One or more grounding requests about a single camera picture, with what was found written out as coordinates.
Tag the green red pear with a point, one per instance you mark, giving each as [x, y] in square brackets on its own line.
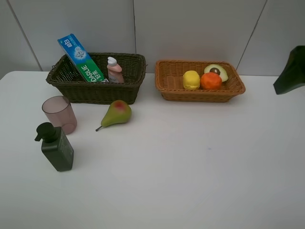
[119, 112]

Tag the yellow lemon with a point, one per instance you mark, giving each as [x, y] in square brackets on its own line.
[191, 80]

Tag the pink bottle white cap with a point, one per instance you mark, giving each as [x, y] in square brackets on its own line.
[114, 71]

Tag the orange tangerine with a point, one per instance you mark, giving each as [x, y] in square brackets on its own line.
[211, 81]

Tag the halved avocado with pit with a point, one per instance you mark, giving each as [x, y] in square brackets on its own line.
[217, 69]

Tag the translucent pink plastic cup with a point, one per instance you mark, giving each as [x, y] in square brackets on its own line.
[59, 112]

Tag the dark green pump bottle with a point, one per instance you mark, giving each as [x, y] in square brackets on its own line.
[55, 146]

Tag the blue green toothpaste box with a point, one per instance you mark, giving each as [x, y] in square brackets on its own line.
[81, 59]

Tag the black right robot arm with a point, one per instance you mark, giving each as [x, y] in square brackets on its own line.
[293, 75]

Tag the orange wicker basket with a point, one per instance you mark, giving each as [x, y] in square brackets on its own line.
[169, 82]

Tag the dark brown wicker basket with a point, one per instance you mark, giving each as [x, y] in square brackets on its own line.
[65, 77]

